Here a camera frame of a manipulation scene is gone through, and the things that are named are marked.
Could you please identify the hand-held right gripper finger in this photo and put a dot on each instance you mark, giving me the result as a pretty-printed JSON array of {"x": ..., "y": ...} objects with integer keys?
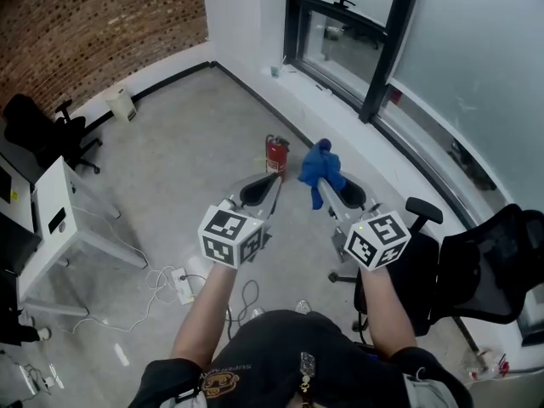
[
  {"x": 338, "y": 208},
  {"x": 355, "y": 196}
]

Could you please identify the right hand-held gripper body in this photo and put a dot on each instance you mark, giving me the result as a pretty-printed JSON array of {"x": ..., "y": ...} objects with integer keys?
[{"x": 382, "y": 236}]

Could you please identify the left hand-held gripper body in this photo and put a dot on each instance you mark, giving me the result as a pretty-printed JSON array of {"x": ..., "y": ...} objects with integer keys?
[{"x": 221, "y": 232}]

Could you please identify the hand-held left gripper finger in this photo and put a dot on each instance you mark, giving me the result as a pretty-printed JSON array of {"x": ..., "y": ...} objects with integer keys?
[
  {"x": 248, "y": 181},
  {"x": 272, "y": 202}
]

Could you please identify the red fire extinguisher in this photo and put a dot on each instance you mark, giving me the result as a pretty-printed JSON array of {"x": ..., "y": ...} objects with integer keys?
[{"x": 275, "y": 155}]

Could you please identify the blue cloth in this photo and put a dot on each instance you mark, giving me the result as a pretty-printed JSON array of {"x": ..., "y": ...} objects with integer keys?
[{"x": 319, "y": 164}]

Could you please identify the person's right forearm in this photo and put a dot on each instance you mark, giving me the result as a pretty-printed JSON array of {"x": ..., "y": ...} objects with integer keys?
[{"x": 382, "y": 308}]

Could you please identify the person's left forearm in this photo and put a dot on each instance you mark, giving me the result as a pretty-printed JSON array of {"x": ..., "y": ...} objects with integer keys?
[{"x": 200, "y": 313}]

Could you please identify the white power strip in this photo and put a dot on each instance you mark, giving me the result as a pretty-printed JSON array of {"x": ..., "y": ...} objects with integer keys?
[{"x": 182, "y": 285}]

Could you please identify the person's left white shoe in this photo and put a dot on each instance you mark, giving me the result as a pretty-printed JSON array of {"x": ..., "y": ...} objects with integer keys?
[{"x": 258, "y": 313}]

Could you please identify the black mesh office chair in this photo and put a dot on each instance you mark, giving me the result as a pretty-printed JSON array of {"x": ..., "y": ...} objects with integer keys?
[{"x": 480, "y": 270}]

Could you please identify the green cup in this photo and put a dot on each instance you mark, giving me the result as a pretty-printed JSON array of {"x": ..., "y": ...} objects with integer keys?
[{"x": 275, "y": 71}]

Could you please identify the person's black shirt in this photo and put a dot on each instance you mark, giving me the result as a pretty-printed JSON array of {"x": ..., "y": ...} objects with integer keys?
[{"x": 276, "y": 347}]

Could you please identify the ornate hanging pendant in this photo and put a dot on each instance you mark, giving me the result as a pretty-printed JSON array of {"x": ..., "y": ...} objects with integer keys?
[{"x": 307, "y": 364}]

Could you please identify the black phone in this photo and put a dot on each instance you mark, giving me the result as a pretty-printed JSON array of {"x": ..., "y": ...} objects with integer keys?
[{"x": 57, "y": 220}]

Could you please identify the white desk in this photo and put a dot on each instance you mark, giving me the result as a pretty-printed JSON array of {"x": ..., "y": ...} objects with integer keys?
[{"x": 55, "y": 194}]

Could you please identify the black padded office chair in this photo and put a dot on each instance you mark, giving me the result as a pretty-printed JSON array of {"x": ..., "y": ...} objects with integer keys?
[{"x": 34, "y": 130}]

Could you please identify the black window frame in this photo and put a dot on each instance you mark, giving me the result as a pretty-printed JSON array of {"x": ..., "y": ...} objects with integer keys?
[{"x": 378, "y": 70}]

